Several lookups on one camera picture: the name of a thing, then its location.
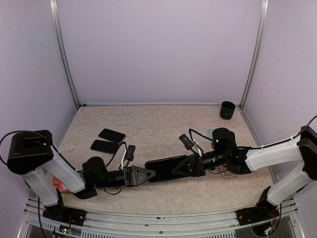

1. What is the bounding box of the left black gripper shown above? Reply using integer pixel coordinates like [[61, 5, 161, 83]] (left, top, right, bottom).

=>
[[95, 165, 156, 189]]

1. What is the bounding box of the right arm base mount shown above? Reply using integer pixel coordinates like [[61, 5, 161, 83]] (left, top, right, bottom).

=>
[[235, 206, 279, 226]]

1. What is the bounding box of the black smartphone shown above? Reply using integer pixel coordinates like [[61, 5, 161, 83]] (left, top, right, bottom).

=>
[[98, 128, 126, 143], [90, 140, 119, 154]]

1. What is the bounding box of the light blue phone case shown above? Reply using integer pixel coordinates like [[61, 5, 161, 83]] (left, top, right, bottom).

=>
[[207, 129, 214, 140]]

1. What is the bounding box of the dark green cup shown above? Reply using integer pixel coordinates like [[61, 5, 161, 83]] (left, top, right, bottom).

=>
[[219, 101, 236, 120]]

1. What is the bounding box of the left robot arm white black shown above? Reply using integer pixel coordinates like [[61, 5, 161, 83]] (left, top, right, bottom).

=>
[[1, 130, 156, 221]]

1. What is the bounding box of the front aluminium rail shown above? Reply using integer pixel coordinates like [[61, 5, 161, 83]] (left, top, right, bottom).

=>
[[23, 198, 298, 238]]

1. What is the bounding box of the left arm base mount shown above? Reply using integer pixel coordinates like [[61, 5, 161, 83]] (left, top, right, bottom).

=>
[[43, 207, 87, 227]]

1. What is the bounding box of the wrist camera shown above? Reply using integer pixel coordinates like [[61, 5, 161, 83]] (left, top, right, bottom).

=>
[[179, 134, 203, 156], [121, 145, 136, 169]]

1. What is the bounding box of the black smartphone near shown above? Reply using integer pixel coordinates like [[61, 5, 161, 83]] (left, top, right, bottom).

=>
[[90, 140, 119, 154]]

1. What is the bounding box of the red white patterned dish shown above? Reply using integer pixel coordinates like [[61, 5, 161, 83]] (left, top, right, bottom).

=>
[[52, 177, 70, 193]]

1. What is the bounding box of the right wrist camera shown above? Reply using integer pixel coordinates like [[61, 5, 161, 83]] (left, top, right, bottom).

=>
[[179, 134, 203, 156]]

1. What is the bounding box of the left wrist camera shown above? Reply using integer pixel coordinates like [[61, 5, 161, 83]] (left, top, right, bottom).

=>
[[121, 145, 136, 169]]

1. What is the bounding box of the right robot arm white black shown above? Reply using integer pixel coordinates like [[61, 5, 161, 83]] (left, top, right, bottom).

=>
[[172, 125, 317, 220]]

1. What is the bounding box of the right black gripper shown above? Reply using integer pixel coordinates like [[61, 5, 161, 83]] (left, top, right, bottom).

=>
[[171, 150, 229, 177]]

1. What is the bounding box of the aluminium frame post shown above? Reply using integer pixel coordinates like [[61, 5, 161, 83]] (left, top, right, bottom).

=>
[[50, 0, 81, 110], [239, 0, 269, 111]]

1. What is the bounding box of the black smartphone far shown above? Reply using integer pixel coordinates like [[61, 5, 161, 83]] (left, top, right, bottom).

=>
[[98, 128, 126, 143]]

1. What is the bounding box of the right aluminium frame post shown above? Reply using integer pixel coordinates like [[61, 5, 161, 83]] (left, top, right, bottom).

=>
[[239, 0, 269, 111]]

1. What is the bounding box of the pink phone case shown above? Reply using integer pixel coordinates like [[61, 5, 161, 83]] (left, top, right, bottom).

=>
[[219, 166, 237, 179]]

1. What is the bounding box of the black phone case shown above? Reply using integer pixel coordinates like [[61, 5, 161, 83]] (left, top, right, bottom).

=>
[[145, 155, 188, 183]]

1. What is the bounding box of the left aluminium frame post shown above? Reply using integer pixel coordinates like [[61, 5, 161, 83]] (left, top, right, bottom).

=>
[[50, 0, 81, 110]]

